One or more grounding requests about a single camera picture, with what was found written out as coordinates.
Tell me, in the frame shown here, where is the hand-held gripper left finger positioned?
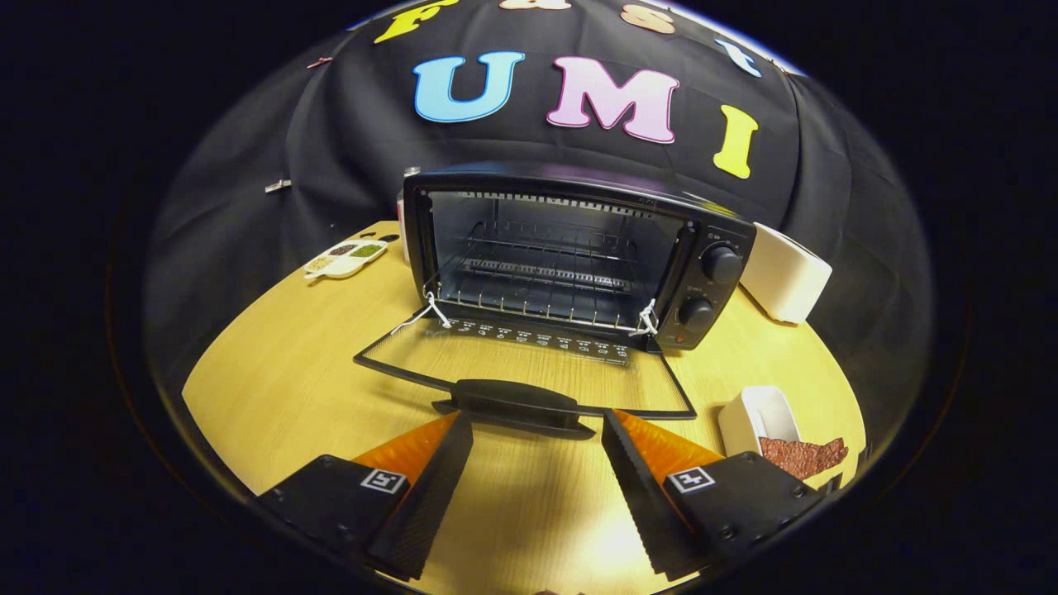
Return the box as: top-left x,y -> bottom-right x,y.
256,411 -> 474,581

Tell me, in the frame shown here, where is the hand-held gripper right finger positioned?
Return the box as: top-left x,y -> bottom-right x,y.
601,408 -> 827,579

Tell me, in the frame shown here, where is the reddish brown meat strip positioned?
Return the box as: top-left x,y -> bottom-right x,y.
759,436 -> 850,481

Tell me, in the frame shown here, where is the black toaster oven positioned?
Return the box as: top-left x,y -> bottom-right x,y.
354,161 -> 757,440

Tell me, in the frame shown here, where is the white bread toaster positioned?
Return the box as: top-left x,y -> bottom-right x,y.
740,221 -> 833,325

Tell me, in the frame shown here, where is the white rectangular dish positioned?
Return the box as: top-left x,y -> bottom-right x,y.
717,385 -> 803,458

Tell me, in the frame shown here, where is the white divided snack dish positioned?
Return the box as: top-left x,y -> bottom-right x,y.
303,239 -> 388,280

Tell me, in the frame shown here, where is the clear plastic bottle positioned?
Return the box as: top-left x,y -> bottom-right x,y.
395,167 -> 422,267

